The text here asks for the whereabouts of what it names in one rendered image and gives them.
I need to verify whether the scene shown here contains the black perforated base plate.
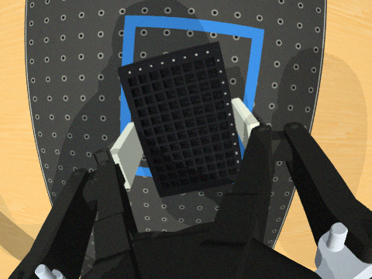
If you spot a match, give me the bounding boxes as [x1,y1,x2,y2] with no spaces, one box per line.
[24,0,327,249]

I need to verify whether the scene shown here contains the blue tape outline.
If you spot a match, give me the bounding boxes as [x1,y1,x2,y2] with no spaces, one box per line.
[120,15,264,135]

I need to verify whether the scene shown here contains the black well plate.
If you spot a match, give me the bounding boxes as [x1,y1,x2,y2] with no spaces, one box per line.
[117,41,242,198]

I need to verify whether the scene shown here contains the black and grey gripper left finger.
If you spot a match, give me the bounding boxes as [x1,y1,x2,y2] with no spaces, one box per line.
[8,122,143,279]

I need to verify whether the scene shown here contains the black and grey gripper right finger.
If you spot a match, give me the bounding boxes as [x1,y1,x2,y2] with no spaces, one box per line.
[186,98,372,279]

